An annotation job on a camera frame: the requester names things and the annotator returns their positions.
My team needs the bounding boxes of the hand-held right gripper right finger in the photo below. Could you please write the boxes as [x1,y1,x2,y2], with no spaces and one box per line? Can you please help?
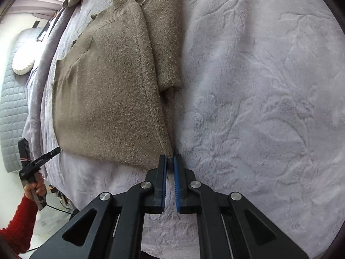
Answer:
[173,154,309,259]

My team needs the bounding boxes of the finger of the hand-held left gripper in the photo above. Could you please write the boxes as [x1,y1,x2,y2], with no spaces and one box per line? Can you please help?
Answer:
[44,147,61,161]

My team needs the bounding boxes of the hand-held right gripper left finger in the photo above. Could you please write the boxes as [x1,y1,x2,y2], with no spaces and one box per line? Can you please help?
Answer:
[29,154,168,259]

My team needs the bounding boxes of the brown knit sweater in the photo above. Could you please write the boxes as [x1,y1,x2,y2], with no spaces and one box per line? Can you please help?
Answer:
[51,0,185,170]

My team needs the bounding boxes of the person's left forearm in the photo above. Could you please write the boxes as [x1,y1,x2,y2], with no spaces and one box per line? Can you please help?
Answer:
[0,196,38,254]

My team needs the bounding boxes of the person's left hand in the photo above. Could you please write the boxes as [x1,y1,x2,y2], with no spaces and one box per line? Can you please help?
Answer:
[24,173,47,203]

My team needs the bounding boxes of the white scalloped cushion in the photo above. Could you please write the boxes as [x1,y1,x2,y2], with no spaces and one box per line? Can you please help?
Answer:
[12,42,37,74]

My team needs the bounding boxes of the lavender embossed bed blanket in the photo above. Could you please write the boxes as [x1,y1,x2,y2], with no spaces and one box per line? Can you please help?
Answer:
[23,0,345,259]

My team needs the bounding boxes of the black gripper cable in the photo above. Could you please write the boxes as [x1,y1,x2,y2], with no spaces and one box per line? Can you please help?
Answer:
[27,205,74,251]

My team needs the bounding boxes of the black frame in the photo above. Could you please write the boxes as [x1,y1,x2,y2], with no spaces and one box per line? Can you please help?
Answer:
[32,19,53,41]

